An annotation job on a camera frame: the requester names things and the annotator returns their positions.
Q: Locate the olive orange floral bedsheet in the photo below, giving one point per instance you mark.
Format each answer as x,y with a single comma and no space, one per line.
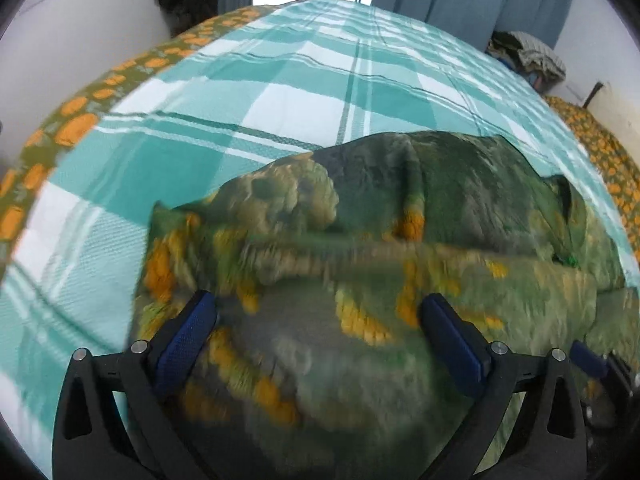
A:
63,129

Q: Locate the green landscape print garment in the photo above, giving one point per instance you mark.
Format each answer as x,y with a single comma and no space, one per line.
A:
317,368

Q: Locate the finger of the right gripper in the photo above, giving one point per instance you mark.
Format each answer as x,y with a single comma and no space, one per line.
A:
589,362

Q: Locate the teal white checkered blanket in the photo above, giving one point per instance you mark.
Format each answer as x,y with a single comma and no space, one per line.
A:
312,73

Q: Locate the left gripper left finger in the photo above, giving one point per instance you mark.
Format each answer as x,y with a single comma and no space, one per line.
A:
116,413

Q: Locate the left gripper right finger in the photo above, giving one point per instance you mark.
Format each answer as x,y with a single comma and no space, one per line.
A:
548,438

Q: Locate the pile of grey clothes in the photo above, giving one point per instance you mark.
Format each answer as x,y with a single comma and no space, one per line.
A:
528,57

